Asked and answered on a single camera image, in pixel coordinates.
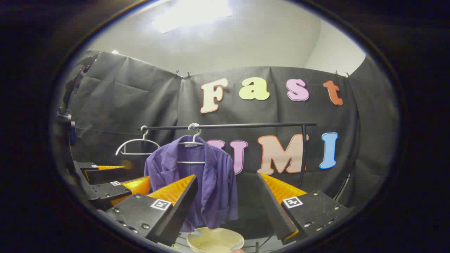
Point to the black clothes rack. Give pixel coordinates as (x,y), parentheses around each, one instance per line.
(246,125)

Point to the cream laundry hamper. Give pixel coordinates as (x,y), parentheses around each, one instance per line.
(214,242)

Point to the white clothes hanger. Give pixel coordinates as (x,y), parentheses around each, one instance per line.
(191,162)

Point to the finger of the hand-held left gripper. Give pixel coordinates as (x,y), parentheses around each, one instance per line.
(105,175)
(105,191)

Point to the empty white hanger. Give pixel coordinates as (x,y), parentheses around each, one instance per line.
(137,140)

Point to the purple knit jacket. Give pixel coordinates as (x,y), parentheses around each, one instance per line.
(218,189)

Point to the ceiling light panel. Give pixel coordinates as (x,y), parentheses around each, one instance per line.
(190,15)

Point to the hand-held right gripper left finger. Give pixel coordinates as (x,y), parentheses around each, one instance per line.
(182,207)

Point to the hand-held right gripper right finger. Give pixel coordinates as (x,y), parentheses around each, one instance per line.
(272,207)

